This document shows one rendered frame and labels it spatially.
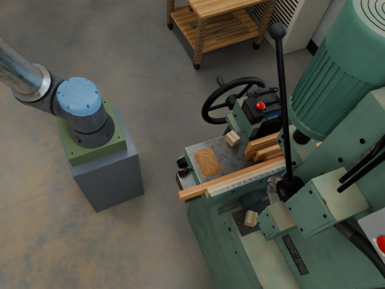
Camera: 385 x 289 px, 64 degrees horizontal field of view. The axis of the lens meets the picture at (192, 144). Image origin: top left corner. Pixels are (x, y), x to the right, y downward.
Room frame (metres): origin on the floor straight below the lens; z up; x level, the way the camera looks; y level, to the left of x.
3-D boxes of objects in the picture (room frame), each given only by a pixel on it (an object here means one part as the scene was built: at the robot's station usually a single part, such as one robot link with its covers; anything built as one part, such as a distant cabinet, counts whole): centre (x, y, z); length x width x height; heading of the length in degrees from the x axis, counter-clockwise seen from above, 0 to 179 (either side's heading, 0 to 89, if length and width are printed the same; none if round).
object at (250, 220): (0.32, -0.24, 0.82); 0.04 x 0.03 x 0.04; 174
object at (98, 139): (0.65, 0.45, 0.68); 0.19 x 0.19 x 0.10
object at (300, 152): (0.49, -0.32, 1.03); 0.14 x 0.07 x 0.09; 31
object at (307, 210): (0.24, -0.29, 1.23); 0.09 x 0.08 x 0.15; 31
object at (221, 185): (0.49, -0.33, 0.92); 0.60 x 0.02 x 0.05; 121
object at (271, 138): (0.57, -0.28, 0.94); 0.22 x 0.02 x 0.08; 121
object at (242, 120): (0.68, -0.22, 0.91); 0.15 x 0.14 x 0.09; 121
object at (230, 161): (0.60, -0.26, 0.87); 0.61 x 0.30 x 0.06; 121
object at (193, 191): (0.48, -0.27, 0.92); 0.66 x 0.02 x 0.04; 121
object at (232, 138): (0.56, -0.13, 0.92); 0.04 x 0.03 x 0.03; 47
